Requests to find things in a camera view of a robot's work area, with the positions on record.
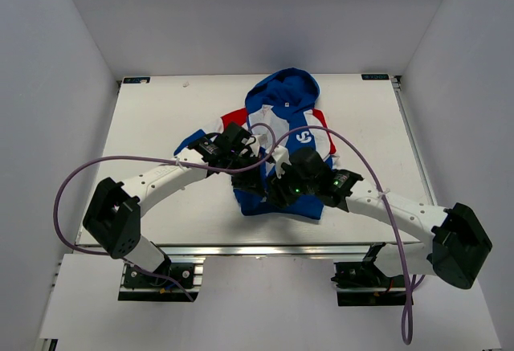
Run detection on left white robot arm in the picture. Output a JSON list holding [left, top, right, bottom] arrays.
[[83, 122, 267, 286]]

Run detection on blue white red jacket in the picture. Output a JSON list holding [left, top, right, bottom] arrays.
[[173, 67, 327, 220]]

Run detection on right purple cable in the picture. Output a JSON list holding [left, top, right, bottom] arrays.
[[260, 125, 426, 345]]

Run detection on right blue table label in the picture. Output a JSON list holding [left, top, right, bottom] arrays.
[[361, 73, 390, 80]]

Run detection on white front cover board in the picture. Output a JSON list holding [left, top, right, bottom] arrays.
[[38, 252, 503, 350]]

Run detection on blue table label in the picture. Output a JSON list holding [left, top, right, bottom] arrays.
[[122, 77, 150, 84], [361, 73, 390, 80]]

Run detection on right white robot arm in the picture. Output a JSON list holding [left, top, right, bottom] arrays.
[[267, 147, 492, 290]]

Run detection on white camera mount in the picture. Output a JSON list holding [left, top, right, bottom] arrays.
[[243, 134, 267, 157], [271, 145, 290, 178]]

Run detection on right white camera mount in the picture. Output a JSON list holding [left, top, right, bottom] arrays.
[[271, 145, 290, 178]]

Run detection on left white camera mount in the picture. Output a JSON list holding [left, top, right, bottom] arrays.
[[243, 134, 267, 157]]

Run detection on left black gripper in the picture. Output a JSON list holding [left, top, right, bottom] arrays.
[[225, 152, 264, 198]]

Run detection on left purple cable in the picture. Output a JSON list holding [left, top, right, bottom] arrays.
[[54, 122, 278, 302]]

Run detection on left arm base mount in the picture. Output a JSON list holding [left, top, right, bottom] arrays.
[[117, 256, 206, 303]]

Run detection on aluminium table front rail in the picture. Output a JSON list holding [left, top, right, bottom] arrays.
[[74, 243, 386, 257]]

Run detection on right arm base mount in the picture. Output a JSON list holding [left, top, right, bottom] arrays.
[[331, 243, 406, 307]]

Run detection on left blue table label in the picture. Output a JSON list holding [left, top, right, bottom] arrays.
[[122, 77, 150, 84]]

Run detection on purple cable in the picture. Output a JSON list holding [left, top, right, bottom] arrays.
[[54, 122, 278, 302], [260, 125, 426, 345]]

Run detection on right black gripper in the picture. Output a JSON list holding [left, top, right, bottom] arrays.
[[265, 159, 317, 210]]

